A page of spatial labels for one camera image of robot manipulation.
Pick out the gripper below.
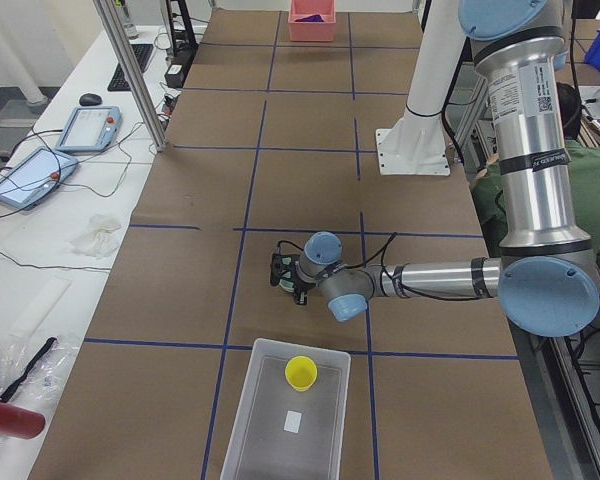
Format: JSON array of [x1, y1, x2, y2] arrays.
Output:
[[293, 274, 316, 306]]

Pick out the yellow plastic cup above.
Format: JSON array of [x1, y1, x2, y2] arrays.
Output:
[[284, 355, 318, 392]]

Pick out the purple cloth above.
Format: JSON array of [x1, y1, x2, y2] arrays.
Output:
[[296, 14, 325, 23]]

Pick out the green bowl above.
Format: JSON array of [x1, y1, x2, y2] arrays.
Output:
[[278, 279, 295, 293]]

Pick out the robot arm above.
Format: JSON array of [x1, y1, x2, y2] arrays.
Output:
[[270, 1, 600, 337]]

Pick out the black box device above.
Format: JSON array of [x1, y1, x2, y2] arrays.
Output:
[[164, 49, 195, 89]]

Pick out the clear plastic bin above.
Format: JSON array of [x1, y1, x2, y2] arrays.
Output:
[[220, 338, 351, 479]]

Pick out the white crumpled tissue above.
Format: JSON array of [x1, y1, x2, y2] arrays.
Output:
[[70, 214, 121, 259]]

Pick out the pink plastic tray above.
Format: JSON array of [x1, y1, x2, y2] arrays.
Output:
[[287, 0, 336, 42]]

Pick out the far teach pendant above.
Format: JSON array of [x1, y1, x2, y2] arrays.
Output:
[[55, 105, 122, 155]]

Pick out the teach pendant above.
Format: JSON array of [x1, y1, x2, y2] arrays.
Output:
[[0, 147, 78, 210], [55, 105, 122, 155]]

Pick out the black keyboard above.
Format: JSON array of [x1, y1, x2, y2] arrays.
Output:
[[107, 43, 155, 92]]

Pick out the black computer mouse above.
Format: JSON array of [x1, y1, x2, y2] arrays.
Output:
[[79, 93, 103, 107]]

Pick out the near teach pendant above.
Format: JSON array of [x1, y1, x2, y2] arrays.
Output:
[[0, 147, 78, 210]]

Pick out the clear plastic bag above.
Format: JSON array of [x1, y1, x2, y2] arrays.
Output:
[[0, 335, 80, 402]]

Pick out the person in green shirt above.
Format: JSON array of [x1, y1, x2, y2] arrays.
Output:
[[470, 82, 600, 257]]

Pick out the red cylinder bottle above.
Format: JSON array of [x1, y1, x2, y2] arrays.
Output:
[[0, 402, 46, 439]]

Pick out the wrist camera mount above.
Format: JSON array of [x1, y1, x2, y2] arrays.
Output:
[[269, 253, 297, 287]]

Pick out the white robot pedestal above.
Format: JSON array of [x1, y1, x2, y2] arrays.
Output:
[[376, 0, 467, 176]]

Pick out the black strap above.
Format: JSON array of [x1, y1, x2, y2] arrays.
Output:
[[0, 336, 58, 403]]

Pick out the aluminium frame post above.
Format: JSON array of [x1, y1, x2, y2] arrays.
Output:
[[93, 0, 167, 152]]

